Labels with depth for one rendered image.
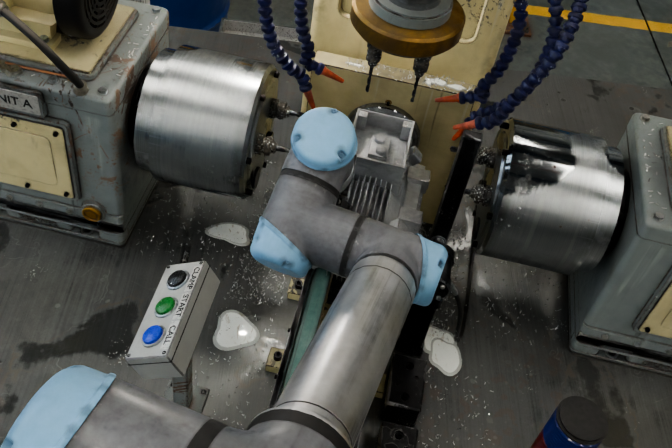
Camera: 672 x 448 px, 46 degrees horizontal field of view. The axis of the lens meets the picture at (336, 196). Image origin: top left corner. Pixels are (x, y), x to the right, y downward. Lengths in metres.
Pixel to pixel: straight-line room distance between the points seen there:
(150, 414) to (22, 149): 0.91
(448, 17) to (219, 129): 0.41
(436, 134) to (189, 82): 0.47
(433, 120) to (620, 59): 2.48
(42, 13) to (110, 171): 0.28
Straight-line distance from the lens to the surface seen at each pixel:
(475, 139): 1.18
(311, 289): 1.35
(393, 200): 1.29
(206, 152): 1.33
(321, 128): 0.90
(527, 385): 1.48
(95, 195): 1.49
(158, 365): 1.11
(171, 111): 1.34
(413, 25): 1.21
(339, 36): 1.54
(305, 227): 0.89
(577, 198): 1.33
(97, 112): 1.33
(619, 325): 1.50
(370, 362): 0.72
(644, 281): 1.41
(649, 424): 1.54
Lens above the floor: 2.00
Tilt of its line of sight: 46 degrees down
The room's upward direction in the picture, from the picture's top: 10 degrees clockwise
